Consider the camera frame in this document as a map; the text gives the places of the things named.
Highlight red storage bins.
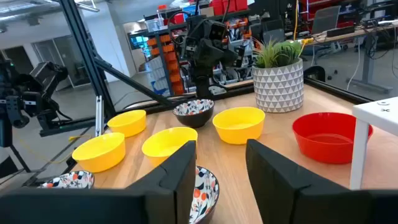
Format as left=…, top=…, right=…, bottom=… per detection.
left=210, top=0, right=249, bottom=16

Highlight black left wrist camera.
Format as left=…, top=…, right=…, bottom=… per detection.
left=207, top=19, right=229, bottom=40

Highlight black bowl with floral inside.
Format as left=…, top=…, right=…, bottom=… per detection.
left=172, top=98, right=215, bottom=129
left=188, top=166, right=220, bottom=224
left=37, top=170, right=95, bottom=190

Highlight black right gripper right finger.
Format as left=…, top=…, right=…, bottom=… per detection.
left=245, top=139, right=398, bottom=224

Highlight yellow plastic bowl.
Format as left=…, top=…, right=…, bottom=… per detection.
left=72, top=132, right=126, bottom=174
left=212, top=106, right=266, bottom=146
left=106, top=109, right=147, bottom=138
left=141, top=126, right=198, bottom=167

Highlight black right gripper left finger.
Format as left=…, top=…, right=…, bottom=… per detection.
left=0, top=140, right=197, bottom=224

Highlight computer monitor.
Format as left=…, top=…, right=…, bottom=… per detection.
left=129, top=33, right=152, bottom=58

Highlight green succulent plant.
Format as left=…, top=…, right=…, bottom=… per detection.
left=252, top=39, right=304, bottom=69

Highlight grey laptop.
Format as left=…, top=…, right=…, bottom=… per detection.
left=312, top=5, right=342, bottom=35

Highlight white perforated metal rack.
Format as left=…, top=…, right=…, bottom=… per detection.
left=349, top=96, right=398, bottom=190

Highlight silver frame bracket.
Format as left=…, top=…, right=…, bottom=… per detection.
left=95, top=95, right=105, bottom=137

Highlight yellow power cable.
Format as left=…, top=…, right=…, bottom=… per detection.
left=292, top=0, right=314, bottom=46

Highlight wooden desk with grey legs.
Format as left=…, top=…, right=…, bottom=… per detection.
left=306, top=21, right=398, bottom=94

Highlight shelf with orange bins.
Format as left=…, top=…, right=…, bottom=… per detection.
left=146, top=30, right=187, bottom=96

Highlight red plastic bowl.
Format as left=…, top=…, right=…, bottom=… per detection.
left=292, top=112, right=374, bottom=165

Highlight grey triangle-pattern plant pot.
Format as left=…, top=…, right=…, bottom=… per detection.
left=252, top=58, right=305, bottom=113

